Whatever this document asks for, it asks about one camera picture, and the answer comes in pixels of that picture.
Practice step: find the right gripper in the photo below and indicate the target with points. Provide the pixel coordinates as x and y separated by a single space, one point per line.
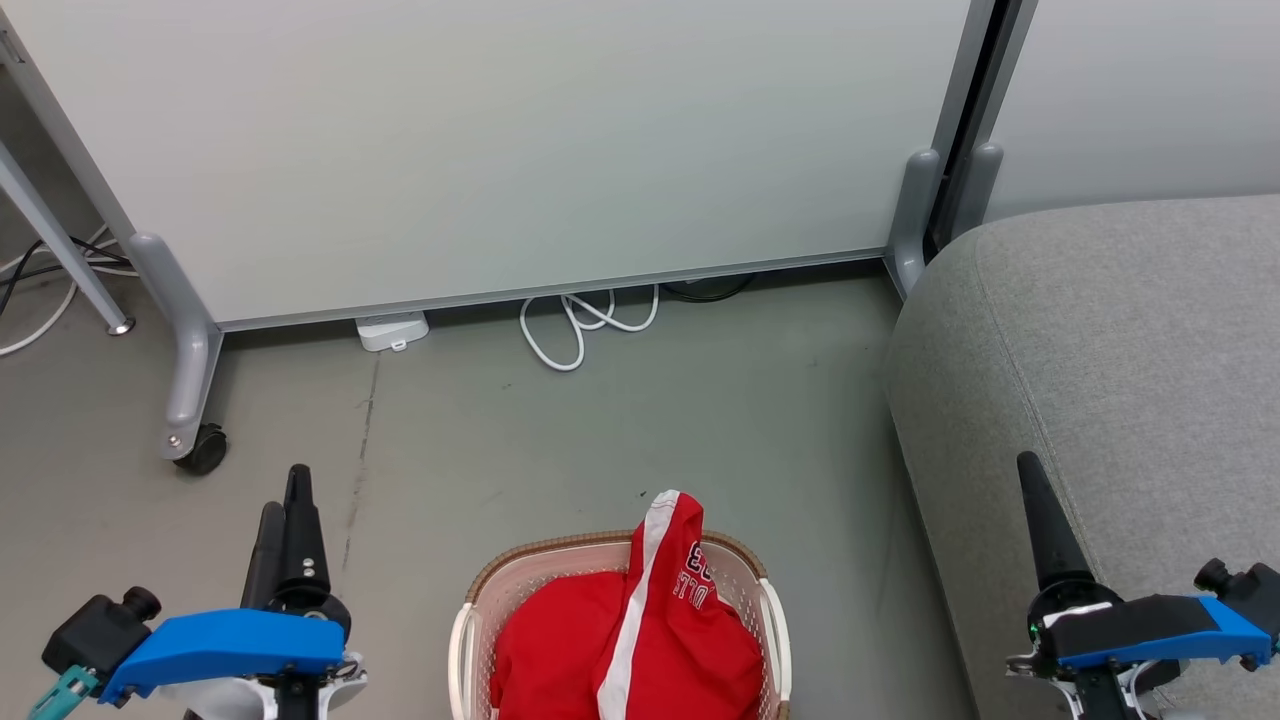
1070 598

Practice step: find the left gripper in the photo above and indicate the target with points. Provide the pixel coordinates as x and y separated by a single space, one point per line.
320 605

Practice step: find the red jersey with white stripe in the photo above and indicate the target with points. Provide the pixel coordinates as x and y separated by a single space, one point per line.
685 520

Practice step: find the grey fabric sofa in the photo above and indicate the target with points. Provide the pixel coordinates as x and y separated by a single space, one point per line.
1120 380

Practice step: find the black caster wheel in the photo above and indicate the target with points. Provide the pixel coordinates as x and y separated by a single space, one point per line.
205 452

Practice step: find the long grey partition leg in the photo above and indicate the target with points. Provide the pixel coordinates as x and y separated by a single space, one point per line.
185 330

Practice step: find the white power adapter box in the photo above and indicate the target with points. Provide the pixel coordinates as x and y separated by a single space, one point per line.
392 330

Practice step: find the cream perforated laundry basket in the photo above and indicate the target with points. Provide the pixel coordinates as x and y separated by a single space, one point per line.
735 590

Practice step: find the short grey partition leg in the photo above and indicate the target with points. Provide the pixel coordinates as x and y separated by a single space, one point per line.
912 215

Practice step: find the grey leg beside dark gap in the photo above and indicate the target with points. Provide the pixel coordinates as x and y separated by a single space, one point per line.
980 185

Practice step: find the slanted grey metal table leg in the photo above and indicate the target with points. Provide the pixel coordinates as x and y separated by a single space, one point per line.
60 245

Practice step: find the pale grey partition panel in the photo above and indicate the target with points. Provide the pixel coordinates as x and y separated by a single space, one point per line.
1140 90

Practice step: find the blue left camera mount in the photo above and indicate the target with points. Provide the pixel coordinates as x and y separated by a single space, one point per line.
230 645

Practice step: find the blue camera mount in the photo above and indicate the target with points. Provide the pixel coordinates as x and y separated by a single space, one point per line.
1150 630
230 645

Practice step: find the blue right camera mount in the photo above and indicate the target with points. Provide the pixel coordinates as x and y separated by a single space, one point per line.
1150 630

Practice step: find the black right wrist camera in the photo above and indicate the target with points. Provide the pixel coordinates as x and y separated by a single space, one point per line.
1245 582

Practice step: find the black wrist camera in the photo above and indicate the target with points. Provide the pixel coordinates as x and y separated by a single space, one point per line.
95 635
1245 582

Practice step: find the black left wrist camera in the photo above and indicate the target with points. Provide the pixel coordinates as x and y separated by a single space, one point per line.
95 635

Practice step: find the white partition panel grey frame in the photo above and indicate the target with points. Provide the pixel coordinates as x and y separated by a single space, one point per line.
500 150

